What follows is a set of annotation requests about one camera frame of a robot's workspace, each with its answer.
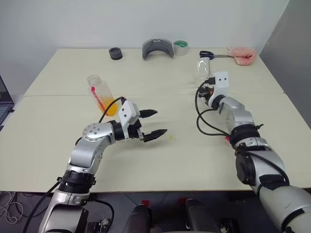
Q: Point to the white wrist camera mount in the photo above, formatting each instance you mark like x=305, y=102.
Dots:
x=126, y=112
x=221, y=81

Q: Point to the grey curved visor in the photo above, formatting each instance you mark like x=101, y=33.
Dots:
x=147, y=49

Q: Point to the pink fluffy cloth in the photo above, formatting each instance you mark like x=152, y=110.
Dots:
x=244, y=57

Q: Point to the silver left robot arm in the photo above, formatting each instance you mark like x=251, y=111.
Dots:
x=90, y=145

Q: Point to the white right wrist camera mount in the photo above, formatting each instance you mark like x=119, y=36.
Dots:
x=221, y=81

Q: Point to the bottle with orange liquid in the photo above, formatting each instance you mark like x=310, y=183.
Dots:
x=104, y=99

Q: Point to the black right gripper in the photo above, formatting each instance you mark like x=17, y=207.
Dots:
x=208, y=93

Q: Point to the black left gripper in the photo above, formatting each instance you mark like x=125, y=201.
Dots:
x=133, y=132

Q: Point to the tape roll green core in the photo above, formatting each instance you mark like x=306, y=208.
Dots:
x=181, y=49

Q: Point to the dark laptop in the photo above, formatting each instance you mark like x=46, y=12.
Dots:
x=3, y=106

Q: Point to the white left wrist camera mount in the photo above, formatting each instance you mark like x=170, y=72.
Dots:
x=126, y=112

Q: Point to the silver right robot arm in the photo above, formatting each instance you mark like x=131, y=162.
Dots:
x=257, y=157

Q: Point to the clear plastic bottle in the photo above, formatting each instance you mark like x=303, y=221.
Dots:
x=203, y=69

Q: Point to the red tab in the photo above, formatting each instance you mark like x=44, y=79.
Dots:
x=145, y=203

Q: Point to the dark rounded shape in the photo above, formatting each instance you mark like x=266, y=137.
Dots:
x=200, y=217
x=139, y=218

